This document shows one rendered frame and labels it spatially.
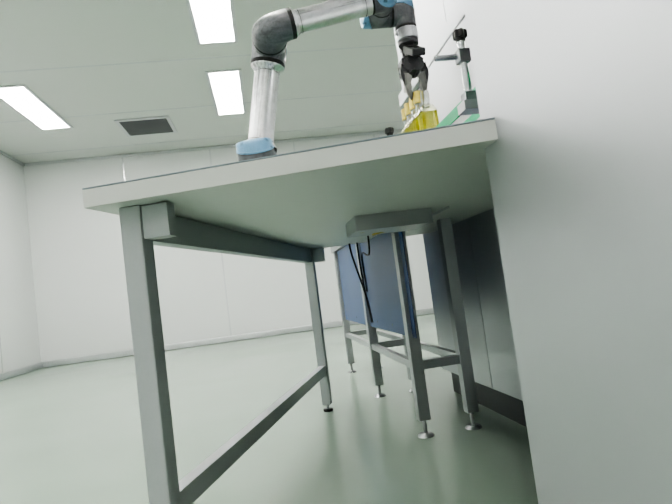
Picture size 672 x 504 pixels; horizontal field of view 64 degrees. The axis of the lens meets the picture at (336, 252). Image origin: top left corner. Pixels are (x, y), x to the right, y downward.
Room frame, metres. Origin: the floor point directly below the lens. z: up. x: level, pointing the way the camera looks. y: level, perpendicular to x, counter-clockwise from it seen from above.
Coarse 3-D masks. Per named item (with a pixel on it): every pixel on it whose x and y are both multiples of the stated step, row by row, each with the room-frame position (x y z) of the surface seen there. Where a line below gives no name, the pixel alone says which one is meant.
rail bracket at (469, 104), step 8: (456, 32) 1.06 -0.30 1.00; (464, 32) 1.06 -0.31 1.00; (456, 40) 1.07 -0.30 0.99; (464, 40) 1.07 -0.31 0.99; (464, 48) 1.06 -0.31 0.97; (440, 56) 1.06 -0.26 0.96; (448, 56) 1.06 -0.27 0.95; (456, 56) 1.06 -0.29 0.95; (464, 56) 1.06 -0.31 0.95; (456, 64) 1.08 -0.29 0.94; (464, 64) 1.06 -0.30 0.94; (464, 72) 1.07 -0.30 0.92; (464, 80) 1.07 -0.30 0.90; (464, 88) 1.07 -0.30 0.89; (464, 96) 1.06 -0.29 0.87; (472, 96) 1.06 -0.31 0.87; (464, 104) 1.05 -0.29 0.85; (472, 104) 1.05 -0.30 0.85; (464, 112) 1.07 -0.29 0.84; (472, 112) 1.08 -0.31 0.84
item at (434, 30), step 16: (416, 0) 2.15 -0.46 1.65; (432, 0) 1.98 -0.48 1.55; (448, 0) 1.84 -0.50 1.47; (416, 16) 2.18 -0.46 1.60; (432, 16) 2.01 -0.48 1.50; (448, 16) 1.86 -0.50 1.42; (464, 16) 1.69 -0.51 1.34; (432, 32) 2.03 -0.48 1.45; (448, 32) 1.82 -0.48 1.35; (432, 48) 2.00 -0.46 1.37; (416, 80) 2.23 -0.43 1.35; (400, 96) 2.49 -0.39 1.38
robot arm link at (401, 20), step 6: (402, 0) 1.83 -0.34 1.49; (408, 0) 1.83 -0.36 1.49; (396, 6) 1.82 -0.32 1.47; (402, 6) 1.83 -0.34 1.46; (408, 6) 1.83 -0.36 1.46; (396, 12) 1.82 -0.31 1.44; (402, 12) 1.82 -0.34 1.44; (408, 12) 1.83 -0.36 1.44; (414, 12) 1.85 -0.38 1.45; (396, 18) 1.83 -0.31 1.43; (402, 18) 1.83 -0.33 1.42; (408, 18) 1.83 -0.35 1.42; (414, 18) 1.84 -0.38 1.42; (396, 24) 1.85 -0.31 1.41; (402, 24) 1.83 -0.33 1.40; (408, 24) 1.83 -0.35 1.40; (414, 24) 1.84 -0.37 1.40
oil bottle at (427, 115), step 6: (420, 108) 1.76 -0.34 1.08; (426, 108) 1.76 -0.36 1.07; (432, 108) 1.76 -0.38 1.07; (420, 114) 1.77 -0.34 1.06; (426, 114) 1.75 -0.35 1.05; (432, 114) 1.76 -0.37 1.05; (420, 120) 1.77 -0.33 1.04; (426, 120) 1.75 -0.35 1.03; (432, 120) 1.76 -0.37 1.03; (438, 120) 1.76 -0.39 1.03; (420, 126) 1.78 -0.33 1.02; (426, 126) 1.75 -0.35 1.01; (432, 126) 1.76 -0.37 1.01
